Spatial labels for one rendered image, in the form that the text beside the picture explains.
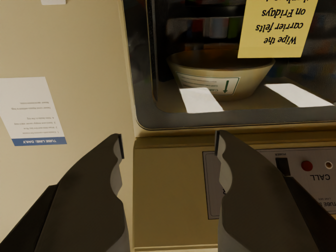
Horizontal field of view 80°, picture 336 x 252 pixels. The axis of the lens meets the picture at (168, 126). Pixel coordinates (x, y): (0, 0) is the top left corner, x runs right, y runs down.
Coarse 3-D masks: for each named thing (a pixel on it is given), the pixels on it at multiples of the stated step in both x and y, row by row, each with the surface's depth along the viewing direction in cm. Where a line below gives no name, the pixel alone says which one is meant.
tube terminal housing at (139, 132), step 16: (128, 64) 25; (128, 80) 26; (208, 128) 30; (224, 128) 30; (240, 128) 30; (256, 128) 30; (272, 128) 30; (288, 128) 30; (304, 128) 30; (320, 128) 30
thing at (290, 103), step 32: (128, 0) 20; (160, 0) 21; (192, 0) 21; (224, 0) 21; (320, 0) 21; (128, 32) 22; (160, 32) 22; (192, 32) 22; (224, 32) 22; (320, 32) 23; (160, 64) 24; (192, 64) 24; (224, 64) 24; (256, 64) 24; (288, 64) 24; (320, 64) 24; (160, 96) 26; (192, 96) 26; (224, 96) 26; (256, 96) 26; (288, 96) 26; (320, 96) 27; (160, 128) 28; (192, 128) 28
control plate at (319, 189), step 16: (208, 160) 28; (272, 160) 28; (288, 160) 28; (304, 160) 28; (320, 160) 27; (208, 176) 27; (304, 176) 27; (320, 176) 27; (208, 192) 26; (224, 192) 26; (320, 192) 26; (208, 208) 26
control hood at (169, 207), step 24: (144, 144) 29; (168, 144) 28; (192, 144) 28; (264, 144) 28; (288, 144) 28; (312, 144) 28; (144, 168) 27; (168, 168) 27; (192, 168) 27; (144, 192) 26; (168, 192) 26; (192, 192) 26; (144, 216) 26; (168, 216) 26; (192, 216) 26; (144, 240) 25; (168, 240) 25; (192, 240) 25; (216, 240) 25
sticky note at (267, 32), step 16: (256, 0) 21; (272, 0) 21; (288, 0) 21; (304, 0) 21; (256, 16) 22; (272, 16) 22; (288, 16) 22; (304, 16) 22; (256, 32) 22; (272, 32) 22; (288, 32) 23; (304, 32) 23; (240, 48) 23; (256, 48) 23; (272, 48) 23; (288, 48) 23
